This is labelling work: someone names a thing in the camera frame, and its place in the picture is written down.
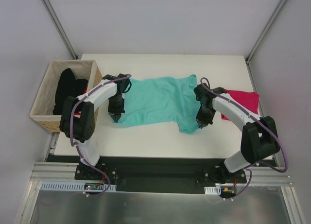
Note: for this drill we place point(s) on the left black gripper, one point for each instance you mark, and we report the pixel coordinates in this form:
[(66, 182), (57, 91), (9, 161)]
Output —
[(116, 112)]

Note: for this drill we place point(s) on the right slotted cable duct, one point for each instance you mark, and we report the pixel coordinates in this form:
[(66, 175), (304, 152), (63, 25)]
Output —
[(216, 190)]

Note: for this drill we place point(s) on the folded pink t shirt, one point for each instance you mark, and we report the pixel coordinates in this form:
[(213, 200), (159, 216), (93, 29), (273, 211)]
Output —
[(249, 100)]

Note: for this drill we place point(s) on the slotted cable duct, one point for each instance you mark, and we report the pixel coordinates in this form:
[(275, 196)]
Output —
[(216, 190), (77, 186)]

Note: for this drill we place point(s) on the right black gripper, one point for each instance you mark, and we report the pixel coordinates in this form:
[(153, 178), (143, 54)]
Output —
[(204, 120)]

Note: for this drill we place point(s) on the wicker laundry basket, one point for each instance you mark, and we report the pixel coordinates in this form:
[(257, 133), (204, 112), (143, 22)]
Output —
[(41, 111)]

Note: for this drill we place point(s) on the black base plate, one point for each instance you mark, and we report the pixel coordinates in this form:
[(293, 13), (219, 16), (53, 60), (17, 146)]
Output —
[(159, 175)]

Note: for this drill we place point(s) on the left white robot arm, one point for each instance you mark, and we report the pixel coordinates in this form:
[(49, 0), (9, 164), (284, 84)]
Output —
[(80, 129)]

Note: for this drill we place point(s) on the teal t shirt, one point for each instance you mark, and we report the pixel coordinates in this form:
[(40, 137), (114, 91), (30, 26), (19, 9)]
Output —
[(164, 99)]

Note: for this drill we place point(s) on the black t shirt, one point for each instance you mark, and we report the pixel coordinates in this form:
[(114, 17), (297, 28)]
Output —
[(68, 85)]

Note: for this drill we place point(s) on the red t shirt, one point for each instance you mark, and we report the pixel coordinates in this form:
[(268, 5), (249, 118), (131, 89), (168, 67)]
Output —
[(81, 92)]

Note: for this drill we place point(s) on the left slotted cable duct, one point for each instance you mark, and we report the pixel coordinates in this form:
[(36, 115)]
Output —
[(77, 186)]

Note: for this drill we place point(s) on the aluminium rail frame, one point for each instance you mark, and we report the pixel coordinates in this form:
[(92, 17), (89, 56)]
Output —
[(64, 171)]

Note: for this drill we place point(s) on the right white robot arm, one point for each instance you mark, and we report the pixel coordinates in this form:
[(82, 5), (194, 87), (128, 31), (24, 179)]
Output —
[(259, 134)]

